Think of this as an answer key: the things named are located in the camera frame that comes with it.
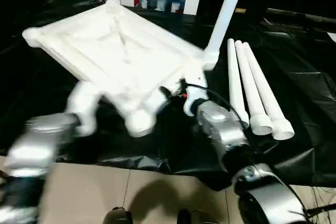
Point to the white plastic table leg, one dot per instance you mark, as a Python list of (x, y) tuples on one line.
[(235, 77), (225, 11), (249, 82), (265, 90)]

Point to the white plastic table top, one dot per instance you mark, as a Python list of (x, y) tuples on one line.
[(105, 45)]

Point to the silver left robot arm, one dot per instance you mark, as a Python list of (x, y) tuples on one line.
[(34, 142)]

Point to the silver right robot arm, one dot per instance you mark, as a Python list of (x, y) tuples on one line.
[(225, 124)]

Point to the black mat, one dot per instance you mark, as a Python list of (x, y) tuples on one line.
[(78, 142)]

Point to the small tan block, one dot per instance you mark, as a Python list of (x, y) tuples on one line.
[(241, 10)]

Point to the black left robot foot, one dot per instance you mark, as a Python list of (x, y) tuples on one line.
[(118, 216)]

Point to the white flat board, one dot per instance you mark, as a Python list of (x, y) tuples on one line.
[(332, 37)]

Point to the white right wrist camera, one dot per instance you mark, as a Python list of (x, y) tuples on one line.
[(195, 90)]

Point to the black rail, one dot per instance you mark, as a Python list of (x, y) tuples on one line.
[(302, 16)]

